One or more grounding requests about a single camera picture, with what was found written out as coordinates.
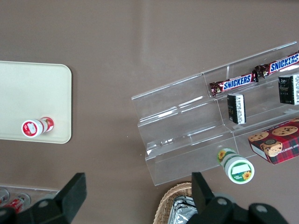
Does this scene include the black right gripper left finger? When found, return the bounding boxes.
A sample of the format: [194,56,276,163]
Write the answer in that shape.
[22,172,88,224]

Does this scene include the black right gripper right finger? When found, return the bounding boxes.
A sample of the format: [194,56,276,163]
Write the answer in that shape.
[190,172,249,224]

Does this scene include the oval tan wicker basket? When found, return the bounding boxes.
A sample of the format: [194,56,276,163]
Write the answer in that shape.
[158,182,199,224]

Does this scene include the beige plastic tray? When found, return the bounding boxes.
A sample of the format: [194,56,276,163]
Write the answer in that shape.
[0,61,72,146]

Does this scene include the stack of foil containers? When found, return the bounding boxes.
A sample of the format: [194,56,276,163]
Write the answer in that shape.
[172,195,199,224]

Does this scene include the clear acrylic bottle rack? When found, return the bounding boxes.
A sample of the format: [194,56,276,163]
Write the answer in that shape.
[0,185,60,212]

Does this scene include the green white sunflower cup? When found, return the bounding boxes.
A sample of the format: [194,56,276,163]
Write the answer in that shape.
[217,147,256,185]

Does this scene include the clear acrylic step shelf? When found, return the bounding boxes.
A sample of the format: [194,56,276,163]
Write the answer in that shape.
[131,41,299,187]

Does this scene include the red tartan cookie box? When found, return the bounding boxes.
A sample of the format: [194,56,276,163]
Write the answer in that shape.
[248,117,299,165]

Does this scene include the small black box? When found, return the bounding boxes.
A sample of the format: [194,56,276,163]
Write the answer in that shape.
[227,93,247,125]
[278,74,299,105]

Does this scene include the Snickers chocolate bar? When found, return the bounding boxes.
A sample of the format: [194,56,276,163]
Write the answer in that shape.
[254,52,299,79]
[208,73,260,98]

